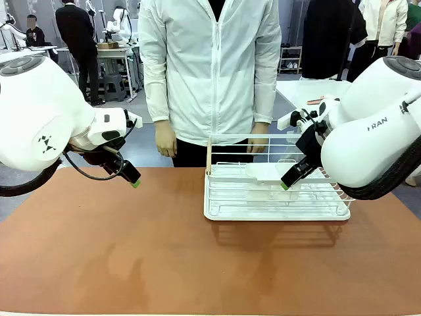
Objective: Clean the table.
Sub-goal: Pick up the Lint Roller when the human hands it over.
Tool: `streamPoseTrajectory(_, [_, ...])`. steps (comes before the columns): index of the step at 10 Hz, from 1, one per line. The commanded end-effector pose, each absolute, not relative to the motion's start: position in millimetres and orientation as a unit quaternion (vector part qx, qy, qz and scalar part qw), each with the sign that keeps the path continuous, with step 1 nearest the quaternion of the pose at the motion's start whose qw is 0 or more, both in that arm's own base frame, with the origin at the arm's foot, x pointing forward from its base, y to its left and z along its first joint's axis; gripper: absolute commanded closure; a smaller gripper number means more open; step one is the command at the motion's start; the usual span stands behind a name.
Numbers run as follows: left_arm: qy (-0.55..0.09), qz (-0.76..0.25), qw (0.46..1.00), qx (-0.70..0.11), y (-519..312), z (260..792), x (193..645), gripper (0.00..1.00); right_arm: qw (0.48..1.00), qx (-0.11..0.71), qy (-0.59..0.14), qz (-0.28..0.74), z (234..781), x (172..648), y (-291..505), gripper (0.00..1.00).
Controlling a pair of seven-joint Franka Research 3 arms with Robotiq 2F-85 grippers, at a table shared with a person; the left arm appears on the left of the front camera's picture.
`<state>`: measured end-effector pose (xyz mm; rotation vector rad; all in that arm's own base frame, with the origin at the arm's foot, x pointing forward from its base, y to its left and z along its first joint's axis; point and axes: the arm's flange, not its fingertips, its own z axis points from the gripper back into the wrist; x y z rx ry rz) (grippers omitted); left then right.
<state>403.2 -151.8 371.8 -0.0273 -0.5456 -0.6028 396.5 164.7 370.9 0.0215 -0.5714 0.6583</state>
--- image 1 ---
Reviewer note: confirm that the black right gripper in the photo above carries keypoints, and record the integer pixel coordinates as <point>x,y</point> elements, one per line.
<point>310,141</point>

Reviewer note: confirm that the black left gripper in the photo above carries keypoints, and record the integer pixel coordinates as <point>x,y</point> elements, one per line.
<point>105,159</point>

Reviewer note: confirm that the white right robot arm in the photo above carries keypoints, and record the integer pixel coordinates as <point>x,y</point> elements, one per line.
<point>368,131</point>

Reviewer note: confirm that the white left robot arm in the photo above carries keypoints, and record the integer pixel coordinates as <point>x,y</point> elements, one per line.
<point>39,98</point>

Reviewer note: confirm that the person's left forearm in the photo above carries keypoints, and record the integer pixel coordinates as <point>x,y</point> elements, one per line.
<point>264,95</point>

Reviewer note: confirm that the person's right forearm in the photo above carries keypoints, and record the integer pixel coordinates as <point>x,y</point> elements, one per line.
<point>158,95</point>

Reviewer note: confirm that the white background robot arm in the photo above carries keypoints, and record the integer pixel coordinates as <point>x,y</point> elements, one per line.
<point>11,29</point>

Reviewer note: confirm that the person's right hand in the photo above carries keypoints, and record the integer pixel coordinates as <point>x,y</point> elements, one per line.
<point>166,140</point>

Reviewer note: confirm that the person's left hand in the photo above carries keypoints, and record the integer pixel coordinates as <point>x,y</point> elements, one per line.
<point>259,140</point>

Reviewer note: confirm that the white dish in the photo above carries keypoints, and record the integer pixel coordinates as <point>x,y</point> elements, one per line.
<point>263,172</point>

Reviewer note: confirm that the pink flat object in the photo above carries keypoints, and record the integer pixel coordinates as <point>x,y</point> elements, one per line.
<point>315,100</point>

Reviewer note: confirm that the white curved-edge table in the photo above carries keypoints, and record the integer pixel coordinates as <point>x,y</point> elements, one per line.
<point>309,90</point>

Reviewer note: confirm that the grey plastic stool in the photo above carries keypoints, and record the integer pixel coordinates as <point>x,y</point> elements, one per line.
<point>113,87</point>

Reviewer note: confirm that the shoe rack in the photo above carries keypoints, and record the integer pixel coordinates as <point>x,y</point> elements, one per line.
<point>290,61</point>

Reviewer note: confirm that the white background desk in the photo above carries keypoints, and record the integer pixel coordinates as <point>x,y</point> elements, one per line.
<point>115,52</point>

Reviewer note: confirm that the cardboard box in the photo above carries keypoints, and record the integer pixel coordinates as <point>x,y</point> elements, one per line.
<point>108,45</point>

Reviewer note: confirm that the person in white jacket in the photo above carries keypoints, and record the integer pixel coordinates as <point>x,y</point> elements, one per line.
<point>210,66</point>

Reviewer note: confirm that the bystander in black coat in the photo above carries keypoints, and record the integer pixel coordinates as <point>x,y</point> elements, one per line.
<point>329,39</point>

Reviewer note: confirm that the standing person in black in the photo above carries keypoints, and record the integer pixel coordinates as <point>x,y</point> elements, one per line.
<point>79,39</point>

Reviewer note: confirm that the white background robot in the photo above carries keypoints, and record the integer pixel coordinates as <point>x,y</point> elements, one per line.
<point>120,24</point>

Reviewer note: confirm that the white long workbench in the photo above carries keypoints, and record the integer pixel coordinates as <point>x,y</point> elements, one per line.
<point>23,54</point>

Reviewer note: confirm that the seated person in black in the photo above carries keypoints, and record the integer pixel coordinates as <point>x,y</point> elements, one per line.
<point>34,34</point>

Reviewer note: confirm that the bystander in white jacket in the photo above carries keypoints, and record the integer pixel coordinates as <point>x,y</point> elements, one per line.
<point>386,23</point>

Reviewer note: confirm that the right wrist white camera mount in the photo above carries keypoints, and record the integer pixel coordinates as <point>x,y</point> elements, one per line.
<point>289,120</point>

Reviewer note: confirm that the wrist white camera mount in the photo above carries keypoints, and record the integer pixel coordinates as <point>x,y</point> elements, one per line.
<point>135,120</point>
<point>289,120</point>

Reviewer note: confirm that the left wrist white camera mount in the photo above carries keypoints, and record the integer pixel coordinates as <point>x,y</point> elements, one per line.
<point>135,120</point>

